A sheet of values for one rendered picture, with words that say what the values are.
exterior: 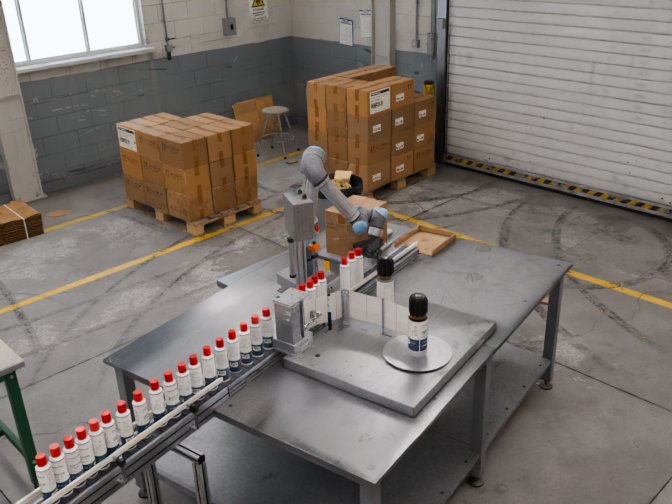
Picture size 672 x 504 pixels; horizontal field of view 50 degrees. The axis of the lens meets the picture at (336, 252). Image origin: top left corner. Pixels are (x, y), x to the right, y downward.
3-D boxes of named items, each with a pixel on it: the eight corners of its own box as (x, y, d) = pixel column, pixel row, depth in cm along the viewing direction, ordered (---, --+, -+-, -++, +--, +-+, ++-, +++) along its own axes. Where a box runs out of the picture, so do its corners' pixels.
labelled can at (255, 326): (258, 359, 326) (255, 319, 317) (250, 356, 328) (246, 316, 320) (266, 354, 329) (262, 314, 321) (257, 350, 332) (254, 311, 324)
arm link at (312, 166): (311, 158, 355) (373, 228, 372) (313, 150, 364) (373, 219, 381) (293, 171, 359) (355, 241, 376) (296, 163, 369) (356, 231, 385)
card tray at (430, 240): (432, 256, 428) (432, 250, 426) (394, 247, 441) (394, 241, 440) (455, 238, 450) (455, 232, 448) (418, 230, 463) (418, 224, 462)
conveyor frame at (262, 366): (229, 397, 309) (228, 388, 307) (210, 389, 315) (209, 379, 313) (419, 255, 430) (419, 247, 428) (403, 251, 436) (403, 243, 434)
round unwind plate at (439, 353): (431, 381, 306) (431, 378, 306) (369, 359, 323) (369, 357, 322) (463, 347, 329) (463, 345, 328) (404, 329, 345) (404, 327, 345)
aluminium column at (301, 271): (304, 311, 374) (296, 188, 346) (297, 308, 376) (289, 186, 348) (309, 307, 377) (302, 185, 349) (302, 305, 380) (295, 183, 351)
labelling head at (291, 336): (295, 357, 326) (291, 307, 315) (272, 349, 332) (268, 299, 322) (313, 343, 336) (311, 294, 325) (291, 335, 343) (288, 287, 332)
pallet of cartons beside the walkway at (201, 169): (263, 212, 725) (256, 124, 687) (195, 238, 671) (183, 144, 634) (192, 186, 802) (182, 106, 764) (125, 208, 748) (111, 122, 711)
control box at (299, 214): (295, 242, 341) (292, 204, 333) (285, 229, 356) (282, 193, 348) (315, 239, 344) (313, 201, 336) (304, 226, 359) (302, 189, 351)
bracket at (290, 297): (291, 307, 315) (291, 305, 315) (271, 301, 321) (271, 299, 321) (310, 294, 325) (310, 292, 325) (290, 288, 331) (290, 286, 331)
